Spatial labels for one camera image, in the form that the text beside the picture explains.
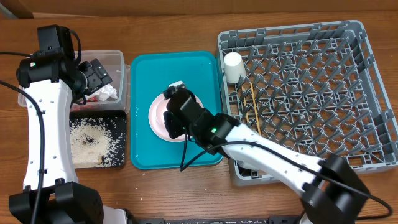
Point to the cream cup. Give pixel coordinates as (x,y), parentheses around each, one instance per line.
(234,68)

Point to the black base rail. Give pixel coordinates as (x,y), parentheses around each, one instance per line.
(284,219)

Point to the black plastic tray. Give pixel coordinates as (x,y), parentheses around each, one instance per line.
(99,140)

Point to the teal serving tray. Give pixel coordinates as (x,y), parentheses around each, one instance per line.
(151,74)

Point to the clear plastic bin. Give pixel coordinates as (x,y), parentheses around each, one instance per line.
(118,77)

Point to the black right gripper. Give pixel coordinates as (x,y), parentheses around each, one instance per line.
(178,130)

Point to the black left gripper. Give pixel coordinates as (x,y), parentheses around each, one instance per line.
(96,74)

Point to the white rice pile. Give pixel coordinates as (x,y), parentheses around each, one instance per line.
(90,143)

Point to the red snack wrapper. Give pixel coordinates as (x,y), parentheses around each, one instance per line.
(91,99)

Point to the white napkin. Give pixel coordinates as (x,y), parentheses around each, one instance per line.
(108,92)

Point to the pink bowl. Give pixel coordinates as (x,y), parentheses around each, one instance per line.
(160,109)

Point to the grey bowl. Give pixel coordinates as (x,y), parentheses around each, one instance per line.
(245,165)

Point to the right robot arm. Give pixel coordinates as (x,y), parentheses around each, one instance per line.
(330,191)

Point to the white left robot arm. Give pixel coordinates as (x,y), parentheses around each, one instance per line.
(51,191)

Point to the white plate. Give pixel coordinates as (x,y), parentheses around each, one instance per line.
(163,134)

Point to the grey dish rack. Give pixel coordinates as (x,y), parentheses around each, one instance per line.
(318,91)

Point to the wooden chopstick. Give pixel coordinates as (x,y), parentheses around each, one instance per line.
(255,110)
(245,105)

